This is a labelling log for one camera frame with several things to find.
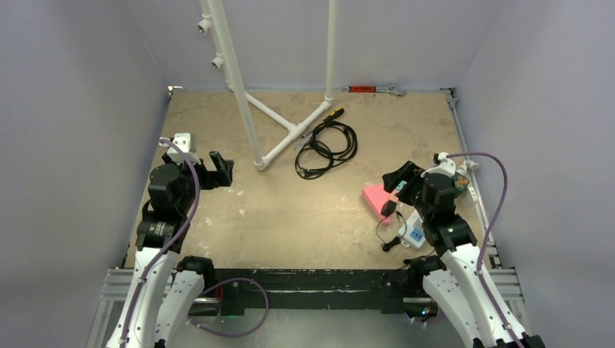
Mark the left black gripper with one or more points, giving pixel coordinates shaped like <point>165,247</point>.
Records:
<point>215,178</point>

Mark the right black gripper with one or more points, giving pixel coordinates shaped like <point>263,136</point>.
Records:
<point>408,184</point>

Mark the pink power socket block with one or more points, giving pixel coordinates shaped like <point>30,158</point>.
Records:
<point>376,197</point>

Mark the black plug adapter with cable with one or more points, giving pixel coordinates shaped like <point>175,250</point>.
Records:
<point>389,209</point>

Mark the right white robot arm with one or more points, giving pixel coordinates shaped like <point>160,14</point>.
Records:
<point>455,277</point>

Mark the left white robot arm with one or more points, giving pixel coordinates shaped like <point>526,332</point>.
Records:
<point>162,284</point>

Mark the green plug adapter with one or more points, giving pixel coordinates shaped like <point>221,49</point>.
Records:
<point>461,183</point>

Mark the white blue USB charger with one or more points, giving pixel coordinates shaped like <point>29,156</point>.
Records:
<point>411,233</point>

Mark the white power strip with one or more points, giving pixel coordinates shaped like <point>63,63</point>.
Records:
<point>470,197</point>

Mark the red adjustable wrench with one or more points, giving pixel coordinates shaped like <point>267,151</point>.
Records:
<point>391,89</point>

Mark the small silver wrench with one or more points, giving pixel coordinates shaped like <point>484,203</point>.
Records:
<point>304,141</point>

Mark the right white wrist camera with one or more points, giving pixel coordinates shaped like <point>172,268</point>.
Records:
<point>442,164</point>

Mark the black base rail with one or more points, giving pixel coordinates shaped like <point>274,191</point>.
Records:
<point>386,291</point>

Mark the white PVC pipe frame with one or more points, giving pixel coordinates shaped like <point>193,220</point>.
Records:
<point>289,46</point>

